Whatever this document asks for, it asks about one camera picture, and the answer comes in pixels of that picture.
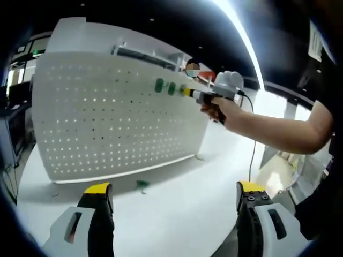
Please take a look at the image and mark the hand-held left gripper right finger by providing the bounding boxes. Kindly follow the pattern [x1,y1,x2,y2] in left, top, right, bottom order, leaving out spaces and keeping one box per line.
[236,180,309,257]

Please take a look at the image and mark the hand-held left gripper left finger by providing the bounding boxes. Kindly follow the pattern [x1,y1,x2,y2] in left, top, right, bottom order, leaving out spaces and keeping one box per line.
[42,182,116,257]

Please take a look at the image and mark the white perforated mounting plate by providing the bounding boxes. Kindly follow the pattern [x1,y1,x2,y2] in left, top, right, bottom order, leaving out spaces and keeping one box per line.
[30,50,215,186]

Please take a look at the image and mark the person's right hand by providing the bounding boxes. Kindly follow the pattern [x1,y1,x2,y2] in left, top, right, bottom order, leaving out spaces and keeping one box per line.
[200,96,229,126]

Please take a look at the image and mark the ceiling light strip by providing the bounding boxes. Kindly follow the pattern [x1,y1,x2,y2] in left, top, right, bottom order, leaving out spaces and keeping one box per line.
[213,0,266,90]

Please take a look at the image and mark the person's black shirt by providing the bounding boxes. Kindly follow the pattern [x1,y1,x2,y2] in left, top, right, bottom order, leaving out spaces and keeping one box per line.
[293,16,343,241]

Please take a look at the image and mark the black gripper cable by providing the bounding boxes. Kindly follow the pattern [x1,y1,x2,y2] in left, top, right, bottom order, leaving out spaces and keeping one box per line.
[235,90,257,185]

